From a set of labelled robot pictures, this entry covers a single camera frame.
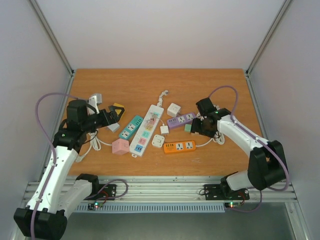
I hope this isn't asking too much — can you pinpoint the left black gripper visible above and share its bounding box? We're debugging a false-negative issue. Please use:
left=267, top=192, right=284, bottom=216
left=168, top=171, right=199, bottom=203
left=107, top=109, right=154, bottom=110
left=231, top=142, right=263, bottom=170
left=82, top=105, right=125, bottom=133

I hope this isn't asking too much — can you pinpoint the pink cube socket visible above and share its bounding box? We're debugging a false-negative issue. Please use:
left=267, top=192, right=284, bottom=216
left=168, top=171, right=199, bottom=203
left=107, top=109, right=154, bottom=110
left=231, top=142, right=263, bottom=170
left=111, top=138, right=130, bottom=155

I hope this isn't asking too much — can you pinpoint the long white power strip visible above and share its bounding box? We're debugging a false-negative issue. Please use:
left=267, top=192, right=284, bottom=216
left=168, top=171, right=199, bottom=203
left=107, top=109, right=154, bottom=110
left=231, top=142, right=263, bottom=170
left=129, top=104, right=164, bottom=158

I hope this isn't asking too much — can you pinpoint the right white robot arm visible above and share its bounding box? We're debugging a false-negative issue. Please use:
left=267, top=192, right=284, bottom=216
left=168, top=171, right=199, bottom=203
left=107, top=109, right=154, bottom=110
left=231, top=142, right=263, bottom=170
left=190, top=97, right=289, bottom=199

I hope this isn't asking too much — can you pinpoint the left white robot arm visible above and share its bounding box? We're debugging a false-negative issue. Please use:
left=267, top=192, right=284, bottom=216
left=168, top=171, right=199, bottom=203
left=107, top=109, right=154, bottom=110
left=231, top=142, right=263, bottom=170
left=13, top=99, right=125, bottom=240

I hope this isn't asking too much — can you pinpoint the grey plug adapter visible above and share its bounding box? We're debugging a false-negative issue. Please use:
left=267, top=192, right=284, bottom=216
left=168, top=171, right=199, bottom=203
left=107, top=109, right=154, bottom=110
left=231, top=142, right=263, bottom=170
left=107, top=123, right=120, bottom=133

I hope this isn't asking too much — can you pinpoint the yellow cube adapter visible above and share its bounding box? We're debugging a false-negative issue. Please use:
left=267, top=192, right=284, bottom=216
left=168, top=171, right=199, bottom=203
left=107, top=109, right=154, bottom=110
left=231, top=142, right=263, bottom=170
left=113, top=103, right=125, bottom=118

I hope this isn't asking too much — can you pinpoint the green small adapter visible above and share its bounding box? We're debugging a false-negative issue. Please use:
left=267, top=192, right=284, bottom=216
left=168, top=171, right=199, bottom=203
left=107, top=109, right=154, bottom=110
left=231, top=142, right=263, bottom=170
left=184, top=124, right=192, bottom=133

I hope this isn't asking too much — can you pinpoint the purple power strip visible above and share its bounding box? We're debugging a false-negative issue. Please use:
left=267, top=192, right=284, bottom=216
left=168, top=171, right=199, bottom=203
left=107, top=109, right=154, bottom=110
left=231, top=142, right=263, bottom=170
left=167, top=112, right=196, bottom=129

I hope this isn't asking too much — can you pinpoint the teal power strip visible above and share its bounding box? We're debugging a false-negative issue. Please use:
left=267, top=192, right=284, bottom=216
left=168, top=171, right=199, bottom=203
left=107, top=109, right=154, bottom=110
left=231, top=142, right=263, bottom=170
left=118, top=115, right=143, bottom=140

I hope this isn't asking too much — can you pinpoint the white cube socket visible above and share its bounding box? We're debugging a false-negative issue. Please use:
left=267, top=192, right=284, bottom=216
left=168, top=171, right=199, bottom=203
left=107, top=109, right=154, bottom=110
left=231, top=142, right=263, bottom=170
left=166, top=103, right=181, bottom=118

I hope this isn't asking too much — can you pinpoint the orange power strip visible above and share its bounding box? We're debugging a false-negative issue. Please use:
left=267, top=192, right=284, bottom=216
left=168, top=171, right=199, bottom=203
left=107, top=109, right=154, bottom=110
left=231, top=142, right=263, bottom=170
left=163, top=140, right=196, bottom=154

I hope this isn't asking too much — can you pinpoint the white usb charger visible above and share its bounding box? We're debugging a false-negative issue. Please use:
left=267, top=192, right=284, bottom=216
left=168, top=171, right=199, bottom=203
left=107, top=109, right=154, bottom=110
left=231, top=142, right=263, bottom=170
left=160, top=125, right=169, bottom=136

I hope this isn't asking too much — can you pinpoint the white coiled power cord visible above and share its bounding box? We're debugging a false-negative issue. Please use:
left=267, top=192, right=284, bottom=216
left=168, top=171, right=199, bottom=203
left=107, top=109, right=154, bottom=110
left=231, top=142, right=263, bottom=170
left=194, top=104, right=227, bottom=148

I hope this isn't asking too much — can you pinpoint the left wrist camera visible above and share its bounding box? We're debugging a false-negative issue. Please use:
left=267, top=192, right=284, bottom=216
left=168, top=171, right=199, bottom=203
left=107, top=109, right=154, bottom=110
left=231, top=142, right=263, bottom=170
left=87, top=93, right=102, bottom=115

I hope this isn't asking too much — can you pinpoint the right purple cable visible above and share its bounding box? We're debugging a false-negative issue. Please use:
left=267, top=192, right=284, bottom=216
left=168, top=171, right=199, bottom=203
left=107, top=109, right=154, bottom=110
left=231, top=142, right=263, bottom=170
left=208, top=85, right=291, bottom=213

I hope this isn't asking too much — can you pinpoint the purple cable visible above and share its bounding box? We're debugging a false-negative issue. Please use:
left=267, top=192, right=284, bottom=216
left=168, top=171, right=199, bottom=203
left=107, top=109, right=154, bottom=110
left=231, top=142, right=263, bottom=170
left=208, top=85, right=291, bottom=213
left=29, top=92, right=87, bottom=240

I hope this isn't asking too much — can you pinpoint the white earphone cable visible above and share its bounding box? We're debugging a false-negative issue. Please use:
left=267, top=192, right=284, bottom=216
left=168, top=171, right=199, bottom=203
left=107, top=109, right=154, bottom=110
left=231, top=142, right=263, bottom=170
left=144, top=112, right=166, bottom=130

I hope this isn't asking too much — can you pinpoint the white round switch socket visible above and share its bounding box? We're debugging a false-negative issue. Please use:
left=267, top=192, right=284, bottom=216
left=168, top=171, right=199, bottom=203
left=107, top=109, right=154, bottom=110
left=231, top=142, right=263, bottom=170
left=151, top=134, right=165, bottom=148

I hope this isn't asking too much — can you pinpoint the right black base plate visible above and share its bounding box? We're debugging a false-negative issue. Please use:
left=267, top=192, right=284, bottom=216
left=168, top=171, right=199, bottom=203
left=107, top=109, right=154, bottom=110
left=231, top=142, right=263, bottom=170
left=198, top=184, right=250, bottom=201

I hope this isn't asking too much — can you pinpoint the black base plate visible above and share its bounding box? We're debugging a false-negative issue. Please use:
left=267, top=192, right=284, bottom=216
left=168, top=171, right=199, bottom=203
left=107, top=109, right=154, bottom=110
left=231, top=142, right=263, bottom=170
left=198, top=184, right=250, bottom=201
left=85, top=184, right=117, bottom=201

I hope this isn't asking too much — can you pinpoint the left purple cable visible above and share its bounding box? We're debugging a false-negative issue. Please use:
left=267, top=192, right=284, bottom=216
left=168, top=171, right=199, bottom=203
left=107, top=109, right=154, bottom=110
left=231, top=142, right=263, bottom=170
left=29, top=92, right=87, bottom=240

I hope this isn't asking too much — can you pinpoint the aluminium rail frame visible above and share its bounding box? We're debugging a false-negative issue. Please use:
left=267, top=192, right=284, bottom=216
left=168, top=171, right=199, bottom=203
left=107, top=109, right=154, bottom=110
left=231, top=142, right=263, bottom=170
left=22, top=69, right=311, bottom=240

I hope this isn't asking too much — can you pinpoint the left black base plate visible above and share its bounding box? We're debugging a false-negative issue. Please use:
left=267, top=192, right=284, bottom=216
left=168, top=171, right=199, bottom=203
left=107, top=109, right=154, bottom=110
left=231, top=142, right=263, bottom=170
left=85, top=184, right=117, bottom=201

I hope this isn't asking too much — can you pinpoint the grey slotted cable duct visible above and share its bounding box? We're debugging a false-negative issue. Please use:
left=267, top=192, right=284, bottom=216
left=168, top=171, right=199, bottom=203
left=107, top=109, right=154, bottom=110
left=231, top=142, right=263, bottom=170
left=74, top=202, right=225, bottom=214

